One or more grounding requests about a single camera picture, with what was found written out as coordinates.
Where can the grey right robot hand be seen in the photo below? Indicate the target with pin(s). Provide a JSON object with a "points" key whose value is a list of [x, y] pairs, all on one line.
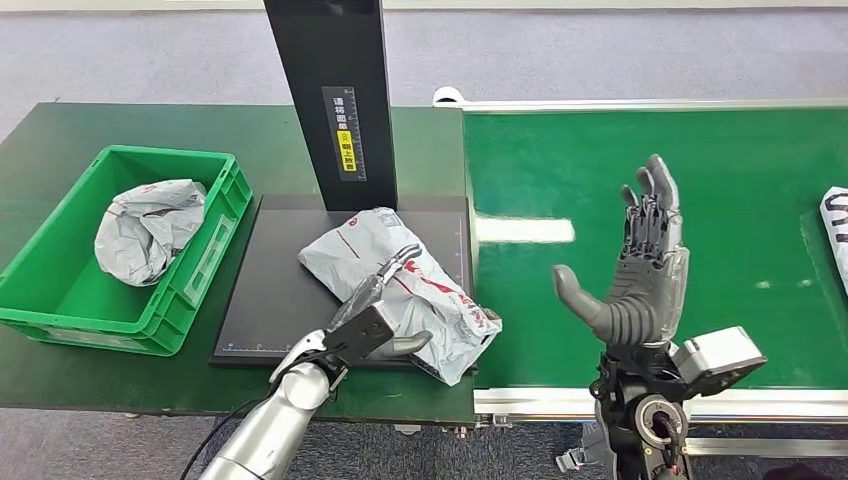
{"points": [[646, 291]]}

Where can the green plastic crate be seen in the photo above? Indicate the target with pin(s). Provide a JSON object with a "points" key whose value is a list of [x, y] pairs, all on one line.
{"points": [[66, 305]]}

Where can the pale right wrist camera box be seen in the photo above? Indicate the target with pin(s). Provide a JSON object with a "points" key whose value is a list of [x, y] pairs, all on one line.
{"points": [[719, 358]]}

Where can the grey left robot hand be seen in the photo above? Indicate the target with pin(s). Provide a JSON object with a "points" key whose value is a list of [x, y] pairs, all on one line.
{"points": [[358, 331]]}

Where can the white package black lettering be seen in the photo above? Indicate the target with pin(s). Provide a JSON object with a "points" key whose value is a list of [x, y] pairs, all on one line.
{"points": [[836, 232]]}

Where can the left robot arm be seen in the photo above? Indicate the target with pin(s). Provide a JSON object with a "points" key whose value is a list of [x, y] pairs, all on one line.
{"points": [[278, 417]]}

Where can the silver conveyor frame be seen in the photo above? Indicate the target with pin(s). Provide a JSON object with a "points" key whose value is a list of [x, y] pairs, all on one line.
{"points": [[550, 401]]}

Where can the black inbound scanner machine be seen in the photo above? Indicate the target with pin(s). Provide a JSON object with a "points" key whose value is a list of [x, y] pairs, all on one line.
{"points": [[278, 285]]}

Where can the green conveyor belt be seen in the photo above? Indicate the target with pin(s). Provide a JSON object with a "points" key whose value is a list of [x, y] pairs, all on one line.
{"points": [[729, 166]]}

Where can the dark green table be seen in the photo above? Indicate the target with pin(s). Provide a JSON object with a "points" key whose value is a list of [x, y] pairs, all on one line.
{"points": [[430, 152]]}

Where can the black yellow instruction label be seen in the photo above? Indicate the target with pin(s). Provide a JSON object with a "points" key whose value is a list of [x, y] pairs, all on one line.
{"points": [[344, 132]]}

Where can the white plastic package red print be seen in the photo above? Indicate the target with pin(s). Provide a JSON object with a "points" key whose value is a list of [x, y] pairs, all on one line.
{"points": [[437, 311]]}

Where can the crumpled grey plastic package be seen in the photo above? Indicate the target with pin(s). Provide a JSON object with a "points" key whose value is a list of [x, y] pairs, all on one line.
{"points": [[146, 232]]}

